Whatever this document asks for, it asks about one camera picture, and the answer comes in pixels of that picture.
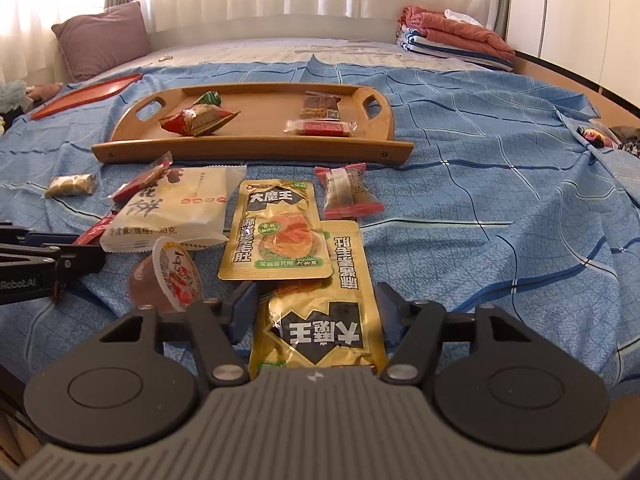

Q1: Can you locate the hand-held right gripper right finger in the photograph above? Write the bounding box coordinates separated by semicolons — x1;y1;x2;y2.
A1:
375;282;538;391

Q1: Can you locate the wooden tray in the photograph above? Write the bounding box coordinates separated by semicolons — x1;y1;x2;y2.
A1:
91;82;415;166

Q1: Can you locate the red and tan snack packet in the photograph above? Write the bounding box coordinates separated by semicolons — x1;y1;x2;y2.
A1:
159;104;241;137

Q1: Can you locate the blue checked bedsheet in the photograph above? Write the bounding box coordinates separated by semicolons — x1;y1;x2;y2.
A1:
0;57;640;401

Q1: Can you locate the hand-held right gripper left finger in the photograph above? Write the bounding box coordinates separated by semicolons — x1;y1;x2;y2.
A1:
97;282;257;391

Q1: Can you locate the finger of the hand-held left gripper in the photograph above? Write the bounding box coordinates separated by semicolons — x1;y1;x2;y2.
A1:
0;243;107;281
0;222;66;247

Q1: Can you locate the red clear-ended packet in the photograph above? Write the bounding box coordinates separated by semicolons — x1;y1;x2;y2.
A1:
285;119;358;137

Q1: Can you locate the grey headboard panel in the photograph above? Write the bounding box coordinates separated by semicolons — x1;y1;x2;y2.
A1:
147;14;403;53

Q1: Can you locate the brown peanut packet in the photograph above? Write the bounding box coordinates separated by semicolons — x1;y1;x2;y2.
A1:
301;91;342;122

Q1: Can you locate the blue white striped blanket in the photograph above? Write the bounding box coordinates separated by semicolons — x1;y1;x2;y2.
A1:
396;27;515;72

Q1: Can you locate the small colourful object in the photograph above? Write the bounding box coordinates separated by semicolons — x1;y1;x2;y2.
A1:
576;125;617;149

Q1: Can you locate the white folded cloth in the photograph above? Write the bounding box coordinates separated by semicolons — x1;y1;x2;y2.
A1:
444;8;483;25

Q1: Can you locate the yellow foil snack packet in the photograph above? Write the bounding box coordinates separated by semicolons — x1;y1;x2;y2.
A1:
248;220;389;381
218;180;335;281

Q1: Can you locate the thin red stick packet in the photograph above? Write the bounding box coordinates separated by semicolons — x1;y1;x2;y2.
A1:
109;151;173;204

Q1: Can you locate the dark patterned cloth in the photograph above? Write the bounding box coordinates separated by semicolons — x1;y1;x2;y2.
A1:
610;125;640;157

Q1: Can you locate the pink-edged clear cake packet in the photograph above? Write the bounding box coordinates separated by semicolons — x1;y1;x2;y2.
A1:
315;162;386;221

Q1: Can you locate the wooden bed frame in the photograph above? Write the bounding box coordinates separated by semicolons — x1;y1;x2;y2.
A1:
512;50;640;131

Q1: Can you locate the beige mattress pad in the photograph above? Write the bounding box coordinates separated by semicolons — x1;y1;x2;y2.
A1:
140;37;521;78

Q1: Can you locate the small tan snack packet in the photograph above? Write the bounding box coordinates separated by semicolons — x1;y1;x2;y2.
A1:
44;172;98;198

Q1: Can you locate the red plastic tray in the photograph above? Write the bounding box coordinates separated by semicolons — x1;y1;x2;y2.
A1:
31;74;143;121

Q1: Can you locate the brown soft toy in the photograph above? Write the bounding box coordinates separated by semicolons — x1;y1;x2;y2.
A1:
27;82;63;102

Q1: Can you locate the folded towels stack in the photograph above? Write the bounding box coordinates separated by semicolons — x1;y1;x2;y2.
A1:
400;5;516;58

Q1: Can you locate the jelly cup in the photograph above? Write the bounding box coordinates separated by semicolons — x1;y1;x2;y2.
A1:
129;236;205;313

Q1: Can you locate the purple pillow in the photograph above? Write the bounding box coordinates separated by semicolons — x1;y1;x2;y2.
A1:
51;1;152;82

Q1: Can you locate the green plastic bag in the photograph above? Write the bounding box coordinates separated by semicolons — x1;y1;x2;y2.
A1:
0;80;33;126

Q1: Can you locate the white flower cake packet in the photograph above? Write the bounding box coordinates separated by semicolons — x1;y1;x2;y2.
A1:
100;166;247;253

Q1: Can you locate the white wardrobe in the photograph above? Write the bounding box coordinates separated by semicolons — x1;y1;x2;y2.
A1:
505;0;640;111

